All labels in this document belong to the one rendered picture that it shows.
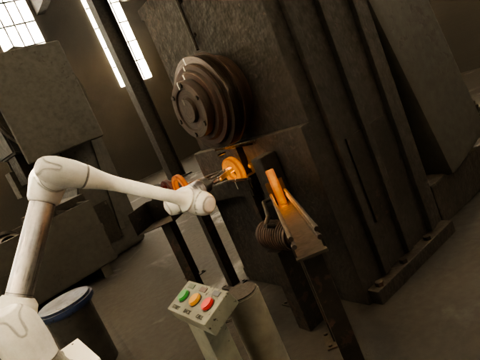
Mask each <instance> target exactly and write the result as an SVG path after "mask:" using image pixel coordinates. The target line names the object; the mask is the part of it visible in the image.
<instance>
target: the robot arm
mask: <svg viewBox="0 0 480 360"><path fill-rule="evenodd" d="M232 172H234V170H233V169H232V168H231V167H229V168H227V169H224V170H223V171H220V172H219V173H217V174H215V175H213V176H211V177H209V178H205V177H204V178H202V179H200V180H196V181H194V182H192V183H191V184H189V185H187V186H183V187H181V188H180V189H177V190H176V191H175V190H171V189H165V188H161V187H158V186H153V185H150V184H145V183H141V182H138V181H132V180H129V179H124V178H121V177H117V176H114V175H111V174H108V173H105V172H103V171H100V170H98V169H96V168H94V167H92V166H89V165H87V164H84V163H81V162H79V161H76V160H73V159H68V158H64V157H60V156H43V157H41V158H39V159H37V161H36V163H35V164H34V168H33V169H32V171H31V173H30V174H29V178H28V189H27V199H28V201H29V205H28V209H27V211H26V216H25V219H24V224H23V227H22V230H21V236H20V238H19V243H18V246H17V250H16V254H15V257H14V262H13V265H12V268H11V273H10V276H9V281H8V284H7V288H6V292H5V295H2V296H0V359H1V360H73V359H69V358H67V357H66V356H65V355H64V352H63V351H60V350H59V349H58V347H57V345H56V343H55V341H54V339H53V337H52V335H51V333H50V332H49V330H48V328H47V327H46V325H45V323H44V322H43V321H42V319H41V317H40V316H39V315H38V314H37V312H38V306H39V305H38V303H37V301H36V299H35V298H33V296H34V291H35V288H36V283H37V279H38V276H39V270H40V267H41V262H42V259H43V255H44V250H45V247H46V242H47V239H48V235H49V229H50V226H51V221H52V218H53V215H54V209H55V206H57V205H58V204H59V203H60V202H61V199H62V197H63V195H64V192H65V191H66V189H68V188H70V187H71V188H79V189H103V190H109V191H117V192H121V193H125V194H132V195H136V196H142V197H146V198H150V199H157V200H161V201H164V208H165V210H166V212H167V213H168V214H170V215H171V216H173V215H177V214H181V213H185V212H187V213H190V214H193V215H199V216H206V215H209V214H211V213H212V212H213V211H214V209H215V206H216V200H215V198H214V197H213V195H211V194H210V193H209V192H210V191H211V190H212V185H215V184H217V183H218V182H221V181H222V180H223V179H225V178H226V177H227V176H230V175H231V173H232Z"/></svg>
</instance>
